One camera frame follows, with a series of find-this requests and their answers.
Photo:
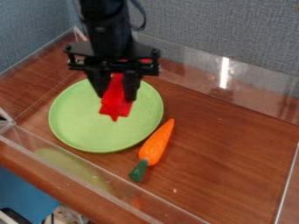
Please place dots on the clear acrylic front wall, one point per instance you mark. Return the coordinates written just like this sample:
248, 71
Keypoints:
82, 185

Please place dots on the clear acrylic back wall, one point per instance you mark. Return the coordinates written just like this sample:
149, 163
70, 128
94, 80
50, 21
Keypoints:
250, 86

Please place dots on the clear acrylic wall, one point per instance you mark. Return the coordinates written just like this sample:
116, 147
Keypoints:
82, 185
42, 69
250, 86

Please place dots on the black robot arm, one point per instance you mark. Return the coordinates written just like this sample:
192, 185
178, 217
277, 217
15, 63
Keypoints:
112, 50

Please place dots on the clear acrylic left wall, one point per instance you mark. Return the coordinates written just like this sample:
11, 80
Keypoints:
42, 69

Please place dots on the orange toy carrot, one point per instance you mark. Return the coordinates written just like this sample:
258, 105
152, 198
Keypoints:
153, 150

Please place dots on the red plastic block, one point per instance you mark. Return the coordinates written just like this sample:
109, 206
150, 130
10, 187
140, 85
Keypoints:
116, 105

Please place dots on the green plate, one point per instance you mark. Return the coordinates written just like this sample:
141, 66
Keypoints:
86, 130

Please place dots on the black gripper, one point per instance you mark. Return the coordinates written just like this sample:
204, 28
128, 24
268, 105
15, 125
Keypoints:
140, 60

